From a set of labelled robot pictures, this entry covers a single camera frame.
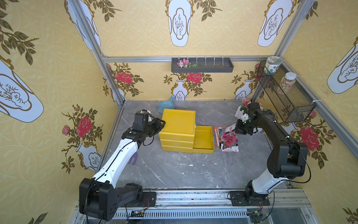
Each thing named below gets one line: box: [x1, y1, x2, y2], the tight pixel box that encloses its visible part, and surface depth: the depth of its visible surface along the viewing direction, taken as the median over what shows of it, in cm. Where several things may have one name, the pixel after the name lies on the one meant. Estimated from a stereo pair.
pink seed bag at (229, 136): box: [222, 123, 237, 150], surface depth 92 cm
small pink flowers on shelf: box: [176, 58, 199, 69], surface depth 89 cm
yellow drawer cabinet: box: [158, 108, 196, 154], surface depth 83 cm
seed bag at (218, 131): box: [213, 126, 227, 149], surface depth 100 cm
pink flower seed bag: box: [221, 139, 240, 153], surface depth 92 cm
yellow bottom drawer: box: [192, 125, 215, 154], surface depth 98 cm
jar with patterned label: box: [263, 56, 283, 76], surface depth 87 cm
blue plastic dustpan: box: [156, 95, 175, 114], surface depth 120 cm
